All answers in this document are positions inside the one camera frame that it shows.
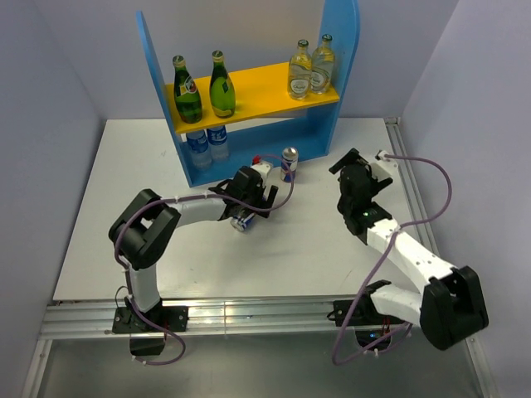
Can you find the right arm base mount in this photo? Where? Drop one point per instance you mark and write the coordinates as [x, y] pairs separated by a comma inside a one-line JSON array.
[[373, 324]]

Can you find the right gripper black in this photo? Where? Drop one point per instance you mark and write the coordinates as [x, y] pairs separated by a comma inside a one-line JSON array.
[[354, 156]]

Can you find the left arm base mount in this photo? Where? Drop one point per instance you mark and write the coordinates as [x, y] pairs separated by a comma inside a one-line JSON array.
[[147, 340]]

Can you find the aluminium rail frame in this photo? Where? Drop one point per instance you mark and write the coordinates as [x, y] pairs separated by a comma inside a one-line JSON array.
[[257, 301]]

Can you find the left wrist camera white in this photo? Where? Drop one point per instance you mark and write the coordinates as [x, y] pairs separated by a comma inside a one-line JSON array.
[[263, 167]]

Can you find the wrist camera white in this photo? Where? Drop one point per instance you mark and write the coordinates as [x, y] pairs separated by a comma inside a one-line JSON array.
[[263, 167], [383, 167]]

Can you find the silver can red tab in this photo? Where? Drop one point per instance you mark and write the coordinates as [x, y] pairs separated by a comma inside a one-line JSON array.
[[241, 220]]

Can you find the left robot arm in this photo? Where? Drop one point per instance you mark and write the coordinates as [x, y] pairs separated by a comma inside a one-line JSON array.
[[142, 232]]

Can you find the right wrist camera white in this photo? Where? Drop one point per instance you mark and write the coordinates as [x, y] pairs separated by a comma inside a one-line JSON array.
[[383, 167]]

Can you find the right water bottle blue label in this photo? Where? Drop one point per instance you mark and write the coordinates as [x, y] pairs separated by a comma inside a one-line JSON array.
[[217, 138]]

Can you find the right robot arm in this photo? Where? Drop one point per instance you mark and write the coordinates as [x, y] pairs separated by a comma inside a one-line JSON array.
[[447, 303]]

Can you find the water bottle blue label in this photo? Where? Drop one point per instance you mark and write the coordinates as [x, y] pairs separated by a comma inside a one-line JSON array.
[[217, 138], [199, 149]]

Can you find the left water bottle blue label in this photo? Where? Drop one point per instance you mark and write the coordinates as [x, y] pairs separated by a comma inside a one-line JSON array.
[[199, 149]]

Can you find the silver blue can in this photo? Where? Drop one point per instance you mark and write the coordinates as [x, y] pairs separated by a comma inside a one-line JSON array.
[[290, 156]]

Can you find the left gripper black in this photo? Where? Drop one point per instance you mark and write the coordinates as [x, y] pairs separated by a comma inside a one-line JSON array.
[[267, 202]]

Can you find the clear Chang bottle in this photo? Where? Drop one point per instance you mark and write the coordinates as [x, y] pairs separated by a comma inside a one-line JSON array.
[[323, 60], [299, 72]]

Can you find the blue and yellow shelf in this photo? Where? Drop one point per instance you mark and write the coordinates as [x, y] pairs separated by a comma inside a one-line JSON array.
[[266, 120]]

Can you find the green Perrier bottle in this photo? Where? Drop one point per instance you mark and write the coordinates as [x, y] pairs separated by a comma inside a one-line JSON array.
[[221, 90], [186, 96]]

